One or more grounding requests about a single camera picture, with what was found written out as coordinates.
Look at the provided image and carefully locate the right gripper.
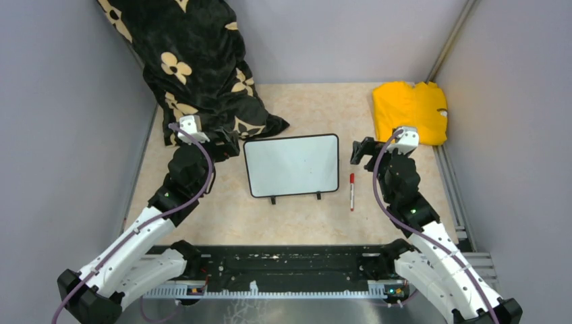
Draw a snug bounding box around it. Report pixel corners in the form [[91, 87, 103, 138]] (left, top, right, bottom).
[[351, 136, 411, 204]]

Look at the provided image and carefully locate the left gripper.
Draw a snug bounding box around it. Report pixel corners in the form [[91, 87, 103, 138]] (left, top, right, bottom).
[[175, 126, 239, 194]]

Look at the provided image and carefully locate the red whiteboard marker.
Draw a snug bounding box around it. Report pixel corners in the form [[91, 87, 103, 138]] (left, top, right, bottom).
[[349, 173, 355, 212]]

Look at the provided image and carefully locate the black framed whiteboard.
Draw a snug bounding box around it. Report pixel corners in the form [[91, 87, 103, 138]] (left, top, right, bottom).
[[243, 134, 340, 205]]

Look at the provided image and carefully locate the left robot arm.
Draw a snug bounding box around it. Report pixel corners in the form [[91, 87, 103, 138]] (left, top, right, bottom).
[[51, 126, 240, 323]]

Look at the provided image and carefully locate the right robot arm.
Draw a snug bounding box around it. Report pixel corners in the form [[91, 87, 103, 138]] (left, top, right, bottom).
[[350, 137, 523, 323]]

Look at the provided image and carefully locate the yellow folded cloth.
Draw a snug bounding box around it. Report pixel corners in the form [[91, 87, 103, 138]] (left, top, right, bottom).
[[372, 81, 448, 146]]

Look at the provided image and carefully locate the black floral blanket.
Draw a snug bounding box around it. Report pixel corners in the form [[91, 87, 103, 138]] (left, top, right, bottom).
[[99, 1, 289, 146]]

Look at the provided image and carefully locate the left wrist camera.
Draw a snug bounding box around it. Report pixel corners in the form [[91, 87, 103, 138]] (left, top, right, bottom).
[[178, 115, 210, 144]]

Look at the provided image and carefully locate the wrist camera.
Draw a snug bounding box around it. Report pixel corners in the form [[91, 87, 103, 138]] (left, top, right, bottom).
[[390, 126, 420, 155], [178, 115, 210, 144]]

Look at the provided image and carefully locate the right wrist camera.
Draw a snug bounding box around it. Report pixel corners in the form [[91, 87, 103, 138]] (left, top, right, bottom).
[[390, 126, 420, 155]]

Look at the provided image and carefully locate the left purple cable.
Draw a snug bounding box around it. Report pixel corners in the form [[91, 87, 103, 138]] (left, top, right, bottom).
[[50, 123, 215, 324]]

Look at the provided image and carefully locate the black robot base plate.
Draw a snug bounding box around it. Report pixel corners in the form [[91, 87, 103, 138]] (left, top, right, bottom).
[[145, 245, 411, 303]]

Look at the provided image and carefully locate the aluminium side rail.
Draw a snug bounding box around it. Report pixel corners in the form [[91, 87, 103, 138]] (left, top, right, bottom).
[[433, 145, 498, 288]]

